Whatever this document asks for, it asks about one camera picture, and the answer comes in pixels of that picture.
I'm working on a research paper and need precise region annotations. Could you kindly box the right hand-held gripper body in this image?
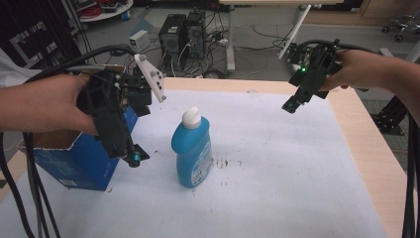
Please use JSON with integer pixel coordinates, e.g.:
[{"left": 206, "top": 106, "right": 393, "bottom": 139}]
[{"left": 287, "top": 39, "right": 344, "bottom": 104}]

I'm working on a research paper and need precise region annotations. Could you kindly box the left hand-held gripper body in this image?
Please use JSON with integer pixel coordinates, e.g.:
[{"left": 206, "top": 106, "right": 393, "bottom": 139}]
[{"left": 76, "top": 54, "right": 167, "bottom": 160}]

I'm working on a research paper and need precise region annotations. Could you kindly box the blue bottle with white cap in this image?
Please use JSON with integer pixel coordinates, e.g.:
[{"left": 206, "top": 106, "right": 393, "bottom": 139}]
[{"left": 170, "top": 106, "right": 213, "bottom": 189}]

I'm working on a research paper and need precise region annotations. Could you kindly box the blue cardboard box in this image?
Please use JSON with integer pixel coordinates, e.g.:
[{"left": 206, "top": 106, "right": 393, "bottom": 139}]
[{"left": 32, "top": 63, "right": 140, "bottom": 192}]

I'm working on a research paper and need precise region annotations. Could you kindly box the person's right hand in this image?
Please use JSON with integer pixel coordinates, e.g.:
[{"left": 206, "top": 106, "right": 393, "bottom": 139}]
[{"left": 318, "top": 49, "right": 375, "bottom": 93}]

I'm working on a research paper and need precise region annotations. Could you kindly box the person's left hand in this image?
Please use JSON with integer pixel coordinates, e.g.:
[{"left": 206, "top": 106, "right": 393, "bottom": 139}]
[{"left": 29, "top": 72, "right": 99, "bottom": 137}]

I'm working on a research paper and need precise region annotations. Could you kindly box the small white device box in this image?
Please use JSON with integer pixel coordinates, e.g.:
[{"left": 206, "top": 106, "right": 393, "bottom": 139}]
[{"left": 128, "top": 29, "right": 151, "bottom": 54}]

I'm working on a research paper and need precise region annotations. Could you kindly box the white table mat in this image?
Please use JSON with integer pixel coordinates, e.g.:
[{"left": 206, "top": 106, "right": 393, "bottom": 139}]
[{"left": 0, "top": 88, "right": 390, "bottom": 238}]

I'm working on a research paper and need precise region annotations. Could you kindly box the black metal stand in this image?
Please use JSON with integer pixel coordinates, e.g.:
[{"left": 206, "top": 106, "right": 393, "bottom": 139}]
[{"left": 369, "top": 94, "right": 410, "bottom": 136}]

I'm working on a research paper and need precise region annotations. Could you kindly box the round white table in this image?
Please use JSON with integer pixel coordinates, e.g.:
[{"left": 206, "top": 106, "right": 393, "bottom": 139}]
[{"left": 78, "top": 0, "right": 135, "bottom": 24}]

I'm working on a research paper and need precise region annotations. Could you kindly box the white desk with legs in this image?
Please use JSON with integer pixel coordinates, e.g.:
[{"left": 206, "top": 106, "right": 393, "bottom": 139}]
[{"left": 218, "top": 0, "right": 345, "bottom": 73}]

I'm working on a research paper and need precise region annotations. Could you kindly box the black computer tower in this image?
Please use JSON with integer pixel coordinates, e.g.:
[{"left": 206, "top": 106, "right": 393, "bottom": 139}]
[
  {"left": 185, "top": 10, "right": 208, "bottom": 61},
  {"left": 157, "top": 13, "right": 188, "bottom": 57}
]

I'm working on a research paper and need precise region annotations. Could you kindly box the white cloth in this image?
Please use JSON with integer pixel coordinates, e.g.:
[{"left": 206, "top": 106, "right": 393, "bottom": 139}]
[{"left": 0, "top": 49, "right": 44, "bottom": 89}]

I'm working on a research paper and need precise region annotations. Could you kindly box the office chair base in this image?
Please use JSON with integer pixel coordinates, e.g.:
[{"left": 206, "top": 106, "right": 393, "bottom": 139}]
[{"left": 381, "top": 14, "right": 420, "bottom": 43}]

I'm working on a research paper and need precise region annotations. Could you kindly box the grey left gripper cable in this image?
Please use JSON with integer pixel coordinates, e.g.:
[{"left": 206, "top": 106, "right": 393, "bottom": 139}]
[{"left": 63, "top": 64, "right": 107, "bottom": 73}]

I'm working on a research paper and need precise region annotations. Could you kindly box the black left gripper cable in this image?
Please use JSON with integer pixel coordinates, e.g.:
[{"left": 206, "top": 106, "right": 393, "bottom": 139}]
[{"left": 0, "top": 45, "right": 137, "bottom": 238}]

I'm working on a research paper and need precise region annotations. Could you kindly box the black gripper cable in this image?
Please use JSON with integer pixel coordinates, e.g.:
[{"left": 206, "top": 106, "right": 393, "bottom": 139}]
[
  {"left": 295, "top": 39, "right": 420, "bottom": 238},
  {"left": 0, "top": 45, "right": 137, "bottom": 238}
]

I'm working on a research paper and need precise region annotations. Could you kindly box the red cable coil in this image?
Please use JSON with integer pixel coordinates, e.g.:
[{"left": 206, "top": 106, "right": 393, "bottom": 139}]
[{"left": 80, "top": 5, "right": 104, "bottom": 20}]

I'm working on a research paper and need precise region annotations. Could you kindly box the black frame rack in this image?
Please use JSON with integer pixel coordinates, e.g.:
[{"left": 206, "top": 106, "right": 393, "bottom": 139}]
[{"left": 0, "top": 0, "right": 84, "bottom": 80}]

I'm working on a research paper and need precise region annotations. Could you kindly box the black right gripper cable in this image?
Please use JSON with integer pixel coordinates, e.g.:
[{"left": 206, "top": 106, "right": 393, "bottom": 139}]
[{"left": 295, "top": 39, "right": 420, "bottom": 238}]

